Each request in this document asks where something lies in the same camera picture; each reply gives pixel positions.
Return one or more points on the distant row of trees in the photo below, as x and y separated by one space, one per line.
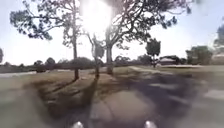
80 62

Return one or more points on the dry grass patch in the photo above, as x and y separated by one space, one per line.
60 83

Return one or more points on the clump of dark trees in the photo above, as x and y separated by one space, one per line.
199 55

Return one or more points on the dark tree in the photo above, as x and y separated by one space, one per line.
220 36

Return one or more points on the large thick-trunked tree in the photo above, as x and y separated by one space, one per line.
109 60

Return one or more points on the low pale building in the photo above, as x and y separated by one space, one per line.
166 61

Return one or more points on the small round-crowned tree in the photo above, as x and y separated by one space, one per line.
153 48

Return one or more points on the robot's own part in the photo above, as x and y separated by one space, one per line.
78 125
149 125

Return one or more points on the grey paved path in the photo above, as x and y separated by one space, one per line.
123 110

